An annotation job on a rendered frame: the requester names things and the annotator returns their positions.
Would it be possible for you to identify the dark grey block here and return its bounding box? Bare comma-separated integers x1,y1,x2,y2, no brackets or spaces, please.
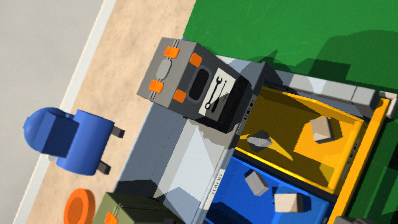
245,171,269,196
247,130,273,153

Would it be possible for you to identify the yellow bar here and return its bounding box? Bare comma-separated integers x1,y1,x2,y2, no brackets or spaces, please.
328,98,391,224

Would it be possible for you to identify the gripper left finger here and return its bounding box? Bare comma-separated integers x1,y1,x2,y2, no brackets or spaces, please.
162,218,179,224

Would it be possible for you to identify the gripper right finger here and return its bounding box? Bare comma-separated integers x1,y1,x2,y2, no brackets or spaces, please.
353,218,377,224

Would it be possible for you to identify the yellow open bin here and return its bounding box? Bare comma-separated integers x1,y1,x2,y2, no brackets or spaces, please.
235,86,368,196

